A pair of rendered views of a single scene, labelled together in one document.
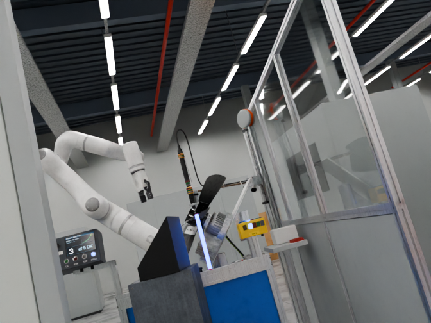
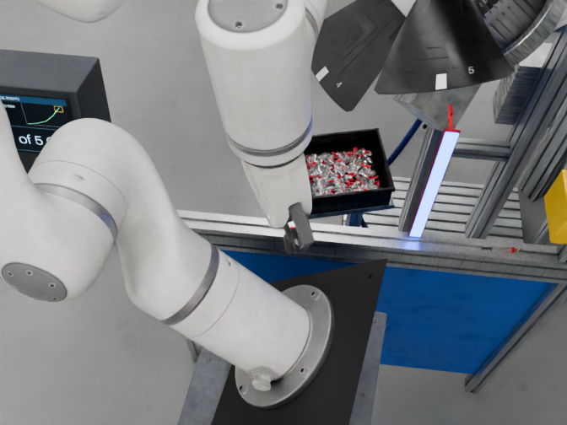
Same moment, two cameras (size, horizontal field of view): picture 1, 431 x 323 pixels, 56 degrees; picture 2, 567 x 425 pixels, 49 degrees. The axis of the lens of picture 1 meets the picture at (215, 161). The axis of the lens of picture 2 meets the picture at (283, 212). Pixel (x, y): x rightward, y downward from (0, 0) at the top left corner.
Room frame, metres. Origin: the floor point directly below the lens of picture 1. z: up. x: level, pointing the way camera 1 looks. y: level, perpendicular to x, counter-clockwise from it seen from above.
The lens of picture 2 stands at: (1.73, 0.32, 1.94)
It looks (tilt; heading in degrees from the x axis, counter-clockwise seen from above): 58 degrees down; 12
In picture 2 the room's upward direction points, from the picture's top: straight up
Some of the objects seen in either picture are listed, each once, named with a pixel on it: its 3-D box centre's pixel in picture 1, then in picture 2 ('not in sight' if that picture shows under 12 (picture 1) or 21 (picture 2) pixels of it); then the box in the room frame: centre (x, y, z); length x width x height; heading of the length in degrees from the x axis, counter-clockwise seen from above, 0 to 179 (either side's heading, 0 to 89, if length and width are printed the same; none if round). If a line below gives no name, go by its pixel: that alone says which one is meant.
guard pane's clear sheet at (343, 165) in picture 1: (284, 147); not in sight; (2.80, -0.50, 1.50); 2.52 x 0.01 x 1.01; 5
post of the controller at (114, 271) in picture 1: (115, 277); not in sight; (2.34, 0.72, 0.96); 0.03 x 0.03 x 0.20; 5
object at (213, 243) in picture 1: (208, 245); (440, 84); (2.70, 0.19, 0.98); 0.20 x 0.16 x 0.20; 95
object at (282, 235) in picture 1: (283, 234); not in sight; (2.99, -0.34, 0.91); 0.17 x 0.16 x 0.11; 95
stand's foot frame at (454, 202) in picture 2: not in sight; (429, 239); (2.90, 0.03, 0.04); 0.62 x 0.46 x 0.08; 95
